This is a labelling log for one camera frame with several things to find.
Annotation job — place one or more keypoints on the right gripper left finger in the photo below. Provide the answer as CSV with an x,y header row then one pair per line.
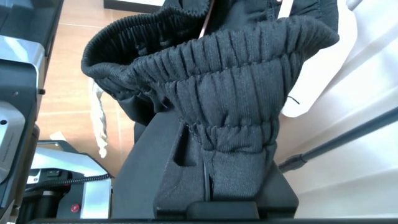
x,y
177,186

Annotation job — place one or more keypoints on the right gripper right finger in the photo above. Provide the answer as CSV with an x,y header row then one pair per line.
x,y
276,196

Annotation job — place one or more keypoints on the white printed t-shirt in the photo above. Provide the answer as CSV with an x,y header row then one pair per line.
x,y
348,140

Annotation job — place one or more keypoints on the black garment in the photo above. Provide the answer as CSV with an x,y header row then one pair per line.
x,y
217,93

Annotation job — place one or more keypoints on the pink clothes hanger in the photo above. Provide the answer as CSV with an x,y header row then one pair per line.
x,y
206,21

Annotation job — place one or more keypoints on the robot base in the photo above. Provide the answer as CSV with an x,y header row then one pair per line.
x,y
37,140

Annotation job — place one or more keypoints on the black clothes rack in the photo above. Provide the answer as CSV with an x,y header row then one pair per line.
x,y
342,137

